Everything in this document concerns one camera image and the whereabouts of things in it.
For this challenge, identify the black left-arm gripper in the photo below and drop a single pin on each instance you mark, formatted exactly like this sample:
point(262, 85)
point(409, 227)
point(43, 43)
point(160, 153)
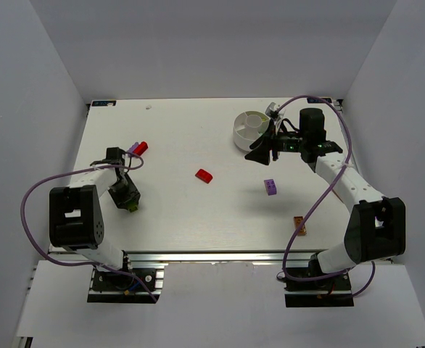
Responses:
point(126, 196)

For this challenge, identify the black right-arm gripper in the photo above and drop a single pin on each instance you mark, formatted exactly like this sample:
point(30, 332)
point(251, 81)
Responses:
point(274, 146)

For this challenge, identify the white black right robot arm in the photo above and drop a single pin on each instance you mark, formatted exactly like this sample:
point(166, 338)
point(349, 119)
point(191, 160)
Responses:
point(376, 228)

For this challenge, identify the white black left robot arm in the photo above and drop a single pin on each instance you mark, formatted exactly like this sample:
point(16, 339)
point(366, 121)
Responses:
point(75, 215)

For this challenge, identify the white round divided container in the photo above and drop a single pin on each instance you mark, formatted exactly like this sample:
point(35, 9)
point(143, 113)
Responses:
point(248, 127)

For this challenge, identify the purple curved lego brick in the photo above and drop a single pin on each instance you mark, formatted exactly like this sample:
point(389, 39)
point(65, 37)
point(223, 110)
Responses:
point(270, 187)

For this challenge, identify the purple lego brick by red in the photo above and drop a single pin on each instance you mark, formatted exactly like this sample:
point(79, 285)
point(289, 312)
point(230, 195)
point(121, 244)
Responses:
point(133, 147)

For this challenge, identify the long red lego brick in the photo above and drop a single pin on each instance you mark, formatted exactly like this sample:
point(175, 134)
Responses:
point(141, 148)

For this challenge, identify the red curved lego piece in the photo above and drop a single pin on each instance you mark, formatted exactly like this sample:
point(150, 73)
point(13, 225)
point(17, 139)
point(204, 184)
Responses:
point(204, 176)

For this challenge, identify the blue label sticker right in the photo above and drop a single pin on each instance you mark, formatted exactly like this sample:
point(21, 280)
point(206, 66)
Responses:
point(316, 100)

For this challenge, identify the blue label sticker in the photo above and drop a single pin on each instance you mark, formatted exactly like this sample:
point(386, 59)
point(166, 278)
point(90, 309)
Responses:
point(316, 100)
point(103, 103)

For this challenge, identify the orange flat lego plate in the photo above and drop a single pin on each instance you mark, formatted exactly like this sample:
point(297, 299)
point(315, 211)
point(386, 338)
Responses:
point(300, 226)

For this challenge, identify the blue label sticker left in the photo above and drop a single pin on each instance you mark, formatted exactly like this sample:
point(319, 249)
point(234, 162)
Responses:
point(103, 103)

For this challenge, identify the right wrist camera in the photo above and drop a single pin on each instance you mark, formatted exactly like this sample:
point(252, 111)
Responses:
point(275, 117)

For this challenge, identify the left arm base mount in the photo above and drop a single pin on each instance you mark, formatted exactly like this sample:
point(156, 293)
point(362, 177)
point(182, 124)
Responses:
point(113, 288)

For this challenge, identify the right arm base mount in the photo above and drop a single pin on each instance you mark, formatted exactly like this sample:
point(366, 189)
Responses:
point(331, 292)

